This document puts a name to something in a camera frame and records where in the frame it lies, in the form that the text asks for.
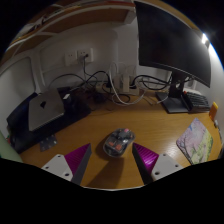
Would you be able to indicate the transparent computer mouse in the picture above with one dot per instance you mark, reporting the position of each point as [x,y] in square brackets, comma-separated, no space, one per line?
[118,143]

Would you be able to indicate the wooden wall shelf unit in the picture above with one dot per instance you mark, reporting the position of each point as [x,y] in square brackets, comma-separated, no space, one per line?
[83,15]

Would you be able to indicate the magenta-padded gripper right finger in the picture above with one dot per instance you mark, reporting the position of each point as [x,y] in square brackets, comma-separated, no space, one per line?
[146,160]

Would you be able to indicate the small grey metal plate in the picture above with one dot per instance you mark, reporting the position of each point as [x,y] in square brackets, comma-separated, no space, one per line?
[48,143]

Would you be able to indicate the white wall outlet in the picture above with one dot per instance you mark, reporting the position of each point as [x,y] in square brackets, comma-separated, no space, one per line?
[75,57]

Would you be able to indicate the white power strip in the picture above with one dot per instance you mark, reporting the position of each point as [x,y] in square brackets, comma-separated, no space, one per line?
[125,85]

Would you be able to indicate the black computer monitor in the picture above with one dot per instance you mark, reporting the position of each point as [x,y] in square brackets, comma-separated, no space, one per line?
[170,40]

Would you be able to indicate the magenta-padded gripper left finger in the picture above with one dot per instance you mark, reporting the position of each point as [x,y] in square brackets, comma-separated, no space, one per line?
[78,160]

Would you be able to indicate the cherry blossom print mouse pad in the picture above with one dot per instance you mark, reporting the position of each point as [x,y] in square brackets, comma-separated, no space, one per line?
[196,141]

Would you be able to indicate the silver mini computer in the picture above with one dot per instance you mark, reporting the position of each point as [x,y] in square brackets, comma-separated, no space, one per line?
[45,110]

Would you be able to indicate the black keyboard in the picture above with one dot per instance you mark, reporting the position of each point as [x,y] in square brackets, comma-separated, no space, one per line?
[198,101]

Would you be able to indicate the black desktop stand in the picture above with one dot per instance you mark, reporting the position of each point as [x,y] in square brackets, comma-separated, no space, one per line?
[73,111]

